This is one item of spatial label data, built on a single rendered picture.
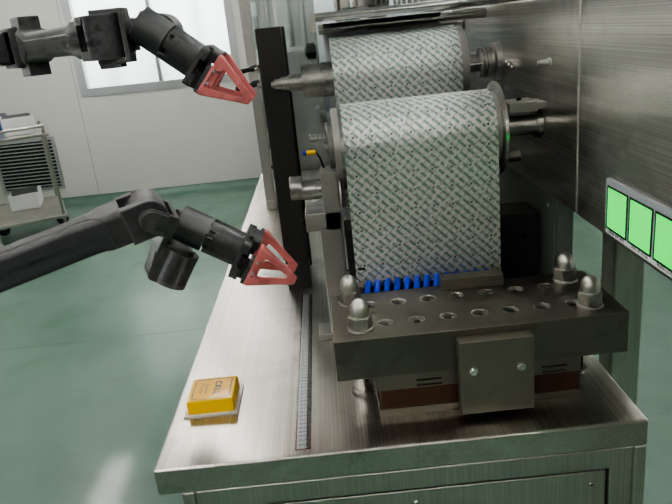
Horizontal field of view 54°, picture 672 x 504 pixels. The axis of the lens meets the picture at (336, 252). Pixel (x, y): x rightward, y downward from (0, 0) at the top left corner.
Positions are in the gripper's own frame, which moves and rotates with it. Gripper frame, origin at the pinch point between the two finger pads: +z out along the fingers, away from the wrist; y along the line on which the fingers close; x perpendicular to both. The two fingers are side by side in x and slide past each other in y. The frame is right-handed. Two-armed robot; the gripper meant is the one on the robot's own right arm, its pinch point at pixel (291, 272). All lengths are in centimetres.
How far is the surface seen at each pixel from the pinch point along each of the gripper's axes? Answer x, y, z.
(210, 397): -18.9, 12.8, -4.0
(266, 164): -7, -102, -9
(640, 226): 33, 30, 29
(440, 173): 24.9, 0.5, 13.7
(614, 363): 6, -13, 67
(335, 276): -0.1, -7.7, 8.3
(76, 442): -144, -122, -29
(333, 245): 4.9, -7.6, 5.4
